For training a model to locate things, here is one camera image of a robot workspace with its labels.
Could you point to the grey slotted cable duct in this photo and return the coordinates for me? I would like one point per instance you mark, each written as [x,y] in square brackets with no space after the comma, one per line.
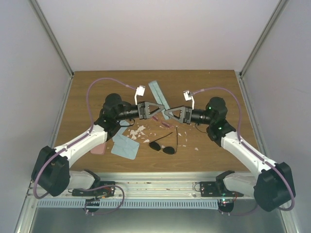
[130,204]

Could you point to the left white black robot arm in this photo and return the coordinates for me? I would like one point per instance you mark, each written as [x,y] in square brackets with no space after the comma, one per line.
[52,168]

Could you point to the pink glasses case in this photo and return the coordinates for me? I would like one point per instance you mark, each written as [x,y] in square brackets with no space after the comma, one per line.
[99,149]

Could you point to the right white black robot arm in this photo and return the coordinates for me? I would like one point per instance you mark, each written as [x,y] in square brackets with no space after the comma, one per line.
[270,183]

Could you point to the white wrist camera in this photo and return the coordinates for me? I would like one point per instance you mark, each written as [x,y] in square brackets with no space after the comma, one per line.
[188,96]
[139,93]

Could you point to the right aluminium frame post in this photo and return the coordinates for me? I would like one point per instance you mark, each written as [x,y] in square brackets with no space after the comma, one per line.
[281,4]

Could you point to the black aviator sunglasses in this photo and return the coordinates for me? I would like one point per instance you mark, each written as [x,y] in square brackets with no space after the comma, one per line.
[169,150]

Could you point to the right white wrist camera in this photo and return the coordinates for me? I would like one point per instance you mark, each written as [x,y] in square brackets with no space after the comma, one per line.
[188,96]

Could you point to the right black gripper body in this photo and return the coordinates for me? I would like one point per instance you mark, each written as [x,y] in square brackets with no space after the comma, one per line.
[188,116]

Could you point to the left aluminium frame post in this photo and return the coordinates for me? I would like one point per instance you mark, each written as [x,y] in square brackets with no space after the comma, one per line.
[49,32]

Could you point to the teal glasses case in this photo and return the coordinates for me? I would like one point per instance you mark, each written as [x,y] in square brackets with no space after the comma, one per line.
[159,96]

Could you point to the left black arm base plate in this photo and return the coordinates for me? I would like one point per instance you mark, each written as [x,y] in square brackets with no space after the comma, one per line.
[108,191]

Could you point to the light blue cleaning cloth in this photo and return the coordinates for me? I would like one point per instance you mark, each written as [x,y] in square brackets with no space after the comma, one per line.
[124,146]

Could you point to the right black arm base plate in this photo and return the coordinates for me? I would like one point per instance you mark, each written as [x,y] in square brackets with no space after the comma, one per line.
[214,189]

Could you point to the pink tinted sunglasses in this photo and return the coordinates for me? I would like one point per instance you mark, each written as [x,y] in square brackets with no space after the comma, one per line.
[163,123]

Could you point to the aluminium frame post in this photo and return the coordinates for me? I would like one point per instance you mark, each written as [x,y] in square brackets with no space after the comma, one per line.
[281,4]
[49,32]

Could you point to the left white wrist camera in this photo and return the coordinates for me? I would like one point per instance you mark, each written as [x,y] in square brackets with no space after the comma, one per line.
[139,93]

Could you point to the aluminium frame rail front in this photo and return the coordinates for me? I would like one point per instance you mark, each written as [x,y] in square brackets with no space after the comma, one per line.
[159,185]

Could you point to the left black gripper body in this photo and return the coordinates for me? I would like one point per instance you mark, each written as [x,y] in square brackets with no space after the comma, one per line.
[142,115]

